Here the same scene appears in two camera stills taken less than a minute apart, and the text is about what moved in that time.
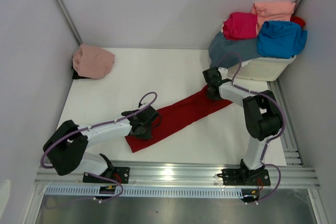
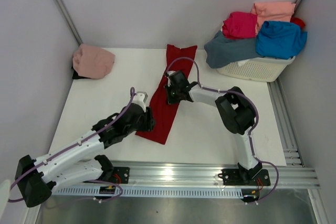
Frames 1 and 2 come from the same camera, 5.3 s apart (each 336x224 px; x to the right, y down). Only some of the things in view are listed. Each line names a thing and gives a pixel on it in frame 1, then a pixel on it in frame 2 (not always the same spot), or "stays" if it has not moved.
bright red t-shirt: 298,20 stays
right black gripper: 210,96 to 171,100
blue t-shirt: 281,39 stays
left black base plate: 120,174 stays
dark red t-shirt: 177,117 to 176,60
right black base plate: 238,177 stays
